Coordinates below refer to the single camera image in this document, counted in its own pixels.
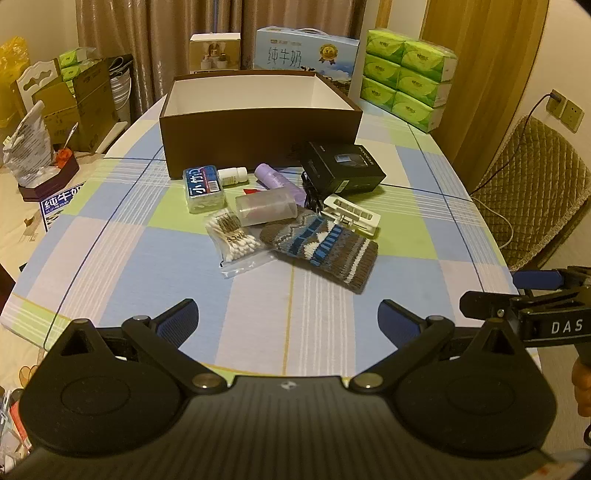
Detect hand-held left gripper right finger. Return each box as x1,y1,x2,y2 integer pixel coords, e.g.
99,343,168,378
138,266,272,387
348,299,540,396

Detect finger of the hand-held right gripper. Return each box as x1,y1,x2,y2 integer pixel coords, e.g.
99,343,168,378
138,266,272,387
512,265,591,298
459,290,522,321

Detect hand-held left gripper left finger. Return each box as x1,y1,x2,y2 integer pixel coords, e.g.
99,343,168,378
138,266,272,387
44,298,229,396

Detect cotton swab bag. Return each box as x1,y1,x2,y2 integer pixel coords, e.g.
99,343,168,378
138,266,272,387
204,209,278,280

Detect grey blue knitted sock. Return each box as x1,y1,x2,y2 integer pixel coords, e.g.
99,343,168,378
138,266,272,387
259,205,379,294

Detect white plastic clip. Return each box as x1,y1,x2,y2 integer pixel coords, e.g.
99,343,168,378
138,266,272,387
322,194,382,238

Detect blue dental floss box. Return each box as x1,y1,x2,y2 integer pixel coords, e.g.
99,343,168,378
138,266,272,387
183,164,227,214

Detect translucent plastic container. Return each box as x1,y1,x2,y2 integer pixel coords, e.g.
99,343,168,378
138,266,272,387
235,190,298,228

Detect white pill bottle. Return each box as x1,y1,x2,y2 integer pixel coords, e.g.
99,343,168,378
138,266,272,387
218,166,249,188

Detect black product box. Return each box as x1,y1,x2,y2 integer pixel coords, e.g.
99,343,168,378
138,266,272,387
300,141,387,197

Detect purple bag roll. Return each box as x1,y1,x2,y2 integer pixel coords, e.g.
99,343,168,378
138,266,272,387
255,162,308,209

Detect brown cardboard storage box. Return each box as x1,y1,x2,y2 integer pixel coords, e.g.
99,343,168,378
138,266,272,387
159,70,363,180

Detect person's right hand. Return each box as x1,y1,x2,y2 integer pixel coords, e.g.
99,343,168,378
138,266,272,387
571,357,591,416

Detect quilted brown chair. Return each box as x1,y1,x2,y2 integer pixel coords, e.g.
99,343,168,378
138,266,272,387
471,115,591,273

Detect blue white milk carton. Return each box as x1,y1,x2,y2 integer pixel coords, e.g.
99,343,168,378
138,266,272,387
39,182,86,232

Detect dark wooden furniture edge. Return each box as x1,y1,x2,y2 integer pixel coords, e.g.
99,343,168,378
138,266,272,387
0,263,19,298

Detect cream floral cloth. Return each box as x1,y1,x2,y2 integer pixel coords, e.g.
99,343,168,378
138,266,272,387
0,152,70,282

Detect dark red box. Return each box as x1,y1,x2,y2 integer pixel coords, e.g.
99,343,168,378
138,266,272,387
17,150,80,204

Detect pile of small packets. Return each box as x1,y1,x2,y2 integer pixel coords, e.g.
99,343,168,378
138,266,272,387
0,385,31,464

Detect wooden door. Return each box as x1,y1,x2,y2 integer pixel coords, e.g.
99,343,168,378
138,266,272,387
420,0,550,195

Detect printed cardboard carton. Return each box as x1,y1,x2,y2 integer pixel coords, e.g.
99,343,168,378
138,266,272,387
73,60,116,152

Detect stacked metal basins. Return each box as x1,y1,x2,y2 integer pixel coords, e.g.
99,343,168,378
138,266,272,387
107,54,139,123

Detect clear plastic bag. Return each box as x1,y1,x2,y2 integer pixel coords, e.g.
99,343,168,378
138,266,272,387
2,100,56,185

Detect stack of green tissue packs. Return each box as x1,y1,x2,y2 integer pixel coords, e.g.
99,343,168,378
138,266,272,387
359,28,459,134

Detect plain cardboard carton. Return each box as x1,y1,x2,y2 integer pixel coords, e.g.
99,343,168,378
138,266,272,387
34,80,81,144

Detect white gift box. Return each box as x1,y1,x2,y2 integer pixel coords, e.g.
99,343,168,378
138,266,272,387
188,32,242,73

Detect white chair back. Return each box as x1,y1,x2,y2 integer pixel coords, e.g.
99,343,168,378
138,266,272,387
16,59,63,116

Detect brown curtain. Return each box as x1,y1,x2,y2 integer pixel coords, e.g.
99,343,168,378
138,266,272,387
76,0,393,125

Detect yellow plastic bag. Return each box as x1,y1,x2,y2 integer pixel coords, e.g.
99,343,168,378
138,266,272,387
0,37,31,130

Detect tangle of cables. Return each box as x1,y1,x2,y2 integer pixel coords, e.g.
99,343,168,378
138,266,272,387
480,202,514,251

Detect thin black charger cable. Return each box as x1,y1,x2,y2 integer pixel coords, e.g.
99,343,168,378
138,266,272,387
466,95,552,191

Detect beige wall socket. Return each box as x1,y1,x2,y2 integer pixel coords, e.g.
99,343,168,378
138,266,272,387
546,89,568,119
561,99,583,132

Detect blue milk carton with handle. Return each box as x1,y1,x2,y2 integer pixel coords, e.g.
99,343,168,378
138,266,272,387
255,25,361,100

